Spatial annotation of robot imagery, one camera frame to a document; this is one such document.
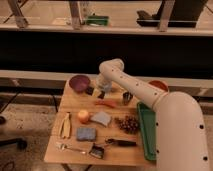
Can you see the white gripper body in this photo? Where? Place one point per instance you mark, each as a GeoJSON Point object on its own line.
{"type": "Point", "coordinates": [103, 84]}

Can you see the black handled spatula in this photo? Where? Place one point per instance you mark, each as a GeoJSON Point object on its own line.
{"type": "Point", "coordinates": [98, 150]}

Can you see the silver fork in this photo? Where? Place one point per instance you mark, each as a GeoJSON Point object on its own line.
{"type": "Point", "coordinates": [63, 146]}

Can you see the purple bowl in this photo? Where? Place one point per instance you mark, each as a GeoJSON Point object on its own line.
{"type": "Point", "coordinates": [79, 83]}

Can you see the green box on shelf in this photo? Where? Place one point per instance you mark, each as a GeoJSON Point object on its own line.
{"type": "Point", "coordinates": [97, 20]}

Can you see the bunch of dark grapes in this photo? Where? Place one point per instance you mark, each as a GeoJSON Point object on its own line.
{"type": "Point", "coordinates": [128, 124]}

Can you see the blue sponge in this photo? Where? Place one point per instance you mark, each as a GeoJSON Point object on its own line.
{"type": "Point", "coordinates": [86, 134]}

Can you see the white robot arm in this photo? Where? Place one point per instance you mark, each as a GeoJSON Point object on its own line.
{"type": "Point", "coordinates": [181, 142]}

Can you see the red yellow apple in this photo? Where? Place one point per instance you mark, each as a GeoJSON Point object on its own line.
{"type": "Point", "coordinates": [83, 116]}

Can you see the green tray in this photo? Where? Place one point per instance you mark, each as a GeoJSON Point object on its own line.
{"type": "Point", "coordinates": [147, 129]}

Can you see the orange bowl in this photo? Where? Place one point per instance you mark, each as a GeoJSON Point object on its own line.
{"type": "Point", "coordinates": [159, 84]}

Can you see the orange carrot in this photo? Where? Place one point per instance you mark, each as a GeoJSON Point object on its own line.
{"type": "Point", "coordinates": [108, 103]}

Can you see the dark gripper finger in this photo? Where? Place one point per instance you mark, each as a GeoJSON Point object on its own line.
{"type": "Point", "coordinates": [96, 93]}
{"type": "Point", "coordinates": [102, 95]}

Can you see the small metal cup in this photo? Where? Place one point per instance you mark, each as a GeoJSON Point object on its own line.
{"type": "Point", "coordinates": [127, 97]}

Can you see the peeled banana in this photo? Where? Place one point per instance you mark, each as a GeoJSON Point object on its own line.
{"type": "Point", "coordinates": [65, 126]}

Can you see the grey cloth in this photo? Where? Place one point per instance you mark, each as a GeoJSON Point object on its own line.
{"type": "Point", "coordinates": [102, 118]}

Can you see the dark eraser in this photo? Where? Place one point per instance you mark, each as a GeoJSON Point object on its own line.
{"type": "Point", "coordinates": [89, 90]}

